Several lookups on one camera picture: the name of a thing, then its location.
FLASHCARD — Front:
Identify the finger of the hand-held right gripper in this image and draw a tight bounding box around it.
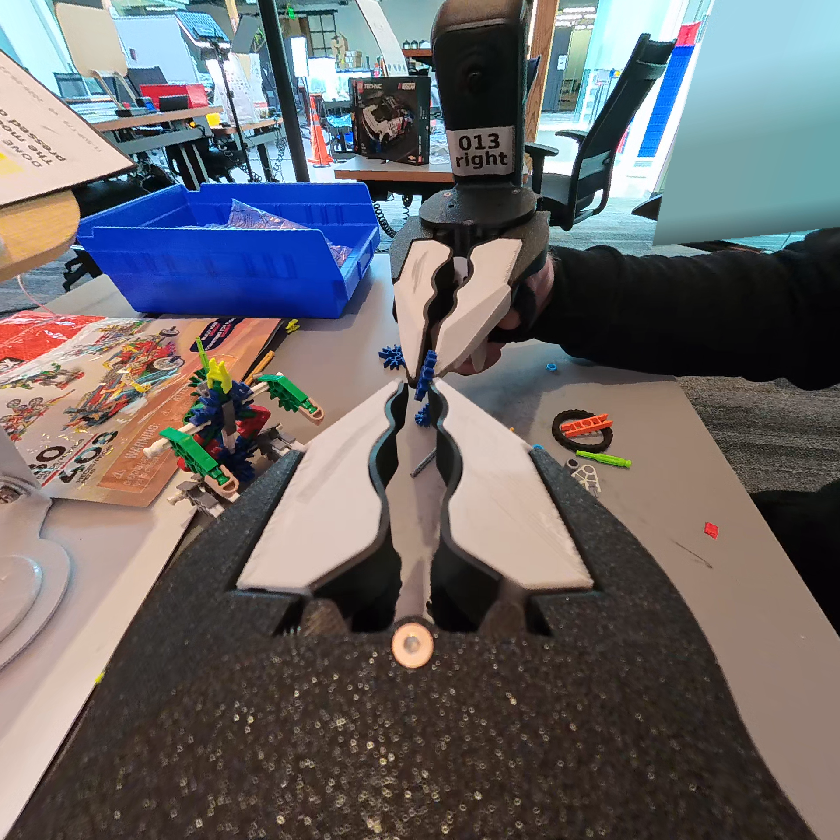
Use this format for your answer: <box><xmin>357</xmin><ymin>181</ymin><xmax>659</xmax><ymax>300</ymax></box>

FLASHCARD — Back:
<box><xmin>394</xmin><ymin>239</ymin><xmax>455</xmax><ymax>387</ymax></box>
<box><xmin>433</xmin><ymin>238</ymin><xmax>526</xmax><ymax>378</ymax></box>

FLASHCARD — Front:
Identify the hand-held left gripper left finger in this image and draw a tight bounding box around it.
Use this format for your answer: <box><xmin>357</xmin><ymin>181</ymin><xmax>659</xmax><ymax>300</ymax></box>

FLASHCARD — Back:
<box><xmin>235</xmin><ymin>378</ymin><xmax>406</xmax><ymax>599</ymax></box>

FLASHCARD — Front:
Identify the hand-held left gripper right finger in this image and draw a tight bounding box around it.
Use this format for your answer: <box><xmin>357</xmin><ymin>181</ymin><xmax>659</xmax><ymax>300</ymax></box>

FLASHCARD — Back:
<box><xmin>430</xmin><ymin>379</ymin><xmax>596</xmax><ymax>599</ymax></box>

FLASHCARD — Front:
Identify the person's right forearm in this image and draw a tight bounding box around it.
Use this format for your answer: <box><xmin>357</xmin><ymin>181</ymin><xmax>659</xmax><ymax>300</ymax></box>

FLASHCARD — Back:
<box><xmin>532</xmin><ymin>226</ymin><xmax>840</xmax><ymax>391</ymax></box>

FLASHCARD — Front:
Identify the person's right hand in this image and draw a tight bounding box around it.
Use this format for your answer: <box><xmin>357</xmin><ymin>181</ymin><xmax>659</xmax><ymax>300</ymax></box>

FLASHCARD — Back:
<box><xmin>518</xmin><ymin>252</ymin><xmax>557</xmax><ymax>329</ymax></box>

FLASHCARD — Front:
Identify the black toy car box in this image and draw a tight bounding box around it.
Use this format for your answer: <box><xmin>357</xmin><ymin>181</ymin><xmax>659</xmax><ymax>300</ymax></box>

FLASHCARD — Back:
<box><xmin>348</xmin><ymin>75</ymin><xmax>433</xmax><ymax>165</ymax></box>

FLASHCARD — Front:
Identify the black rubber tyre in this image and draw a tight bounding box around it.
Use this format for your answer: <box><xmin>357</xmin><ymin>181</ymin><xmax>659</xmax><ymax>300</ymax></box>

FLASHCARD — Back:
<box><xmin>551</xmin><ymin>409</ymin><xmax>616</xmax><ymax>452</ymax></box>

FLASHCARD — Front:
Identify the black office chair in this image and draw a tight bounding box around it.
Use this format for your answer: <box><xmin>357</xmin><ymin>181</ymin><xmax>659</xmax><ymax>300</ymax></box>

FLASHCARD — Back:
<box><xmin>525</xmin><ymin>33</ymin><xmax>677</xmax><ymax>231</ymax></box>

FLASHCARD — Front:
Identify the multicoloured construction toy model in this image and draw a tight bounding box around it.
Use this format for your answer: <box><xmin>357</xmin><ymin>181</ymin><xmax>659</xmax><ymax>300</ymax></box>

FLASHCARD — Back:
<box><xmin>141</xmin><ymin>338</ymin><xmax>326</xmax><ymax>519</ymax></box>

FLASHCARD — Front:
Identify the orange traffic cone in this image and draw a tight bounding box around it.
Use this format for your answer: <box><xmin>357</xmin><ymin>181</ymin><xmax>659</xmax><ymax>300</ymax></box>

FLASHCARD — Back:
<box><xmin>307</xmin><ymin>97</ymin><xmax>334</xmax><ymax>168</ymax></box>

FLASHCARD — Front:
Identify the clear plastic bag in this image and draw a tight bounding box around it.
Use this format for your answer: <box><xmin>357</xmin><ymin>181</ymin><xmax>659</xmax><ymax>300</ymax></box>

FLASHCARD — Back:
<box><xmin>223</xmin><ymin>199</ymin><xmax>355</xmax><ymax>263</ymax></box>

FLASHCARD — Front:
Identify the stack of blue and red bins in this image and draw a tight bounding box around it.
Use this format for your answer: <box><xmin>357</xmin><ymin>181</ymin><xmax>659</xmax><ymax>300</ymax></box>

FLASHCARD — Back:
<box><xmin>638</xmin><ymin>23</ymin><xmax>702</xmax><ymax>158</ymax></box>

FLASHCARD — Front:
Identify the black steel pole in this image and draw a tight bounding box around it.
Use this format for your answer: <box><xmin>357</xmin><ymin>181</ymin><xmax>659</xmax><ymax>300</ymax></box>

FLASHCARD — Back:
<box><xmin>257</xmin><ymin>0</ymin><xmax>311</xmax><ymax>183</ymax></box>

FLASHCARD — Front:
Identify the blue plastic storage bin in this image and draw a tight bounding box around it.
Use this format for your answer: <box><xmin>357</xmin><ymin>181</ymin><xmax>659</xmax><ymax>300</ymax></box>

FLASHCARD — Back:
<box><xmin>77</xmin><ymin>182</ymin><xmax>382</xmax><ymax>318</ymax></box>

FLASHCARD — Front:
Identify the red printed toy package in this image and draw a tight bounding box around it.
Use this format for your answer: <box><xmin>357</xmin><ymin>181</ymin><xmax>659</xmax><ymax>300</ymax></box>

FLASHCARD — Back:
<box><xmin>0</xmin><ymin>314</ymin><xmax>283</xmax><ymax>509</ymax></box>

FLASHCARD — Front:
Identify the black light stand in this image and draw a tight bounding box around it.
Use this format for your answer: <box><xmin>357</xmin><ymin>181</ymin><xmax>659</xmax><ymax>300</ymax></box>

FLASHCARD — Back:
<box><xmin>177</xmin><ymin>13</ymin><xmax>263</xmax><ymax>181</ymax></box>

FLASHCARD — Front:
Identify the red case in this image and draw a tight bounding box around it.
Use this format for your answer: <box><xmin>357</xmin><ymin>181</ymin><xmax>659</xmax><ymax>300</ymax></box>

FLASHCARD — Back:
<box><xmin>138</xmin><ymin>84</ymin><xmax>210</xmax><ymax>112</ymax></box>

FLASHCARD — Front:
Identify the long wooden workbench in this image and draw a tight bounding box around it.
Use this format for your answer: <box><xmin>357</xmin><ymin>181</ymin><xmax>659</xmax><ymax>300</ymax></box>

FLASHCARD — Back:
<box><xmin>92</xmin><ymin>105</ymin><xmax>225</xmax><ymax>191</ymax></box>

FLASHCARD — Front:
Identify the printed instruction sheet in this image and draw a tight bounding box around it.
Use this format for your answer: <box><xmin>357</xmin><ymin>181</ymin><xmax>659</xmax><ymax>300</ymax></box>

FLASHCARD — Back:
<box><xmin>0</xmin><ymin>49</ymin><xmax>135</xmax><ymax>207</ymax></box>

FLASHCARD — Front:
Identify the wooden post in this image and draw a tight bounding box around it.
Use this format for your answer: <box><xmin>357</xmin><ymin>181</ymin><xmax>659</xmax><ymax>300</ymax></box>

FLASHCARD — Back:
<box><xmin>525</xmin><ymin>0</ymin><xmax>560</xmax><ymax>126</ymax></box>

